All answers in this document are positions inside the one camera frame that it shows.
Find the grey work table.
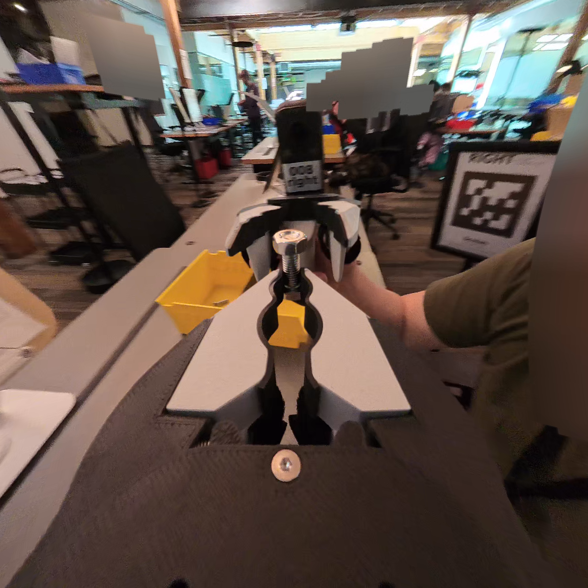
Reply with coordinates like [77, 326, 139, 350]
[241, 135, 347, 165]

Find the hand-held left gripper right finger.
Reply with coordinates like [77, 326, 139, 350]
[289, 269, 412, 444]

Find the wooden sign board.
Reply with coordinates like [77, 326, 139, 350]
[0, 269, 58, 354]

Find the instruction sheet on stand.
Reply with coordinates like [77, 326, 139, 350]
[0, 390, 76, 499]

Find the yellow divided plastic bin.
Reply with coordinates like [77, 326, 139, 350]
[155, 249, 311, 350]

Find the blue plastic bin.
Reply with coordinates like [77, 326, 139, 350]
[16, 62, 87, 85]

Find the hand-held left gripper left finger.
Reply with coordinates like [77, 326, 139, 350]
[166, 270, 282, 444]

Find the black framed marker sign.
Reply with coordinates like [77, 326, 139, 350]
[431, 140, 561, 260]

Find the person's right hand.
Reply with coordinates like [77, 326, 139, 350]
[314, 243, 364, 296]

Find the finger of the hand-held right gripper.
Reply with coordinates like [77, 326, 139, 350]
[225, 204, 283, 281]
[317, 200, 361, 283]

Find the steel hex nut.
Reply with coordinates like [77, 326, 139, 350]
[272, 230, 307, 256]

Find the row of office desks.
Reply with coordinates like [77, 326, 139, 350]
[158, 117, 249, 152]

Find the wooden standing desk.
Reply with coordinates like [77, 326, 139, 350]
[0, 83, 157, 258]

